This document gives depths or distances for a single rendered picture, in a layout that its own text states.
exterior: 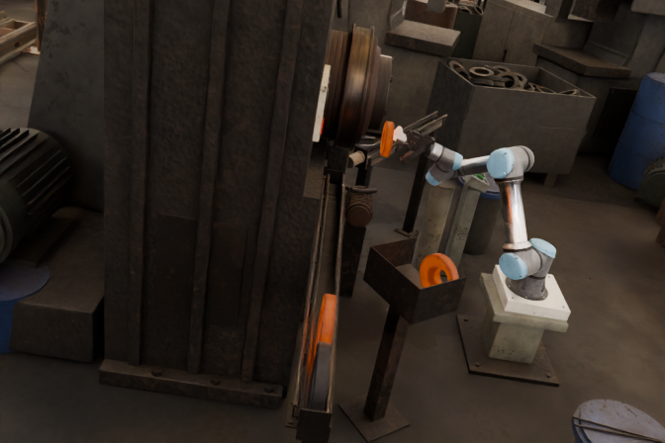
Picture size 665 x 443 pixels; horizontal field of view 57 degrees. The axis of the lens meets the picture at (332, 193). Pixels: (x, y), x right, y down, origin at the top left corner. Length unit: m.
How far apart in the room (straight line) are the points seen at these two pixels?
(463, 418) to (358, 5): 3.37
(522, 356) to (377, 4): 3.03
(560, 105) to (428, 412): 2.86
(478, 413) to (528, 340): 0.44
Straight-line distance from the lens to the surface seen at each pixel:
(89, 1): 2.75
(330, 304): 1.64
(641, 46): 6.00
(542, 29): 6.14
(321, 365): 1.49
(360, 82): 2.11
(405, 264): 2.23
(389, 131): 2.67
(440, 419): 2.57
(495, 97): 4.51
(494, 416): 2.68
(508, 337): 2.86
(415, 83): 5.02
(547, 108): 4.75
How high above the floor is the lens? 1.74
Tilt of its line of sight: 26 degrees down
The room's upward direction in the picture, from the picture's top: 10 degrees clockwise
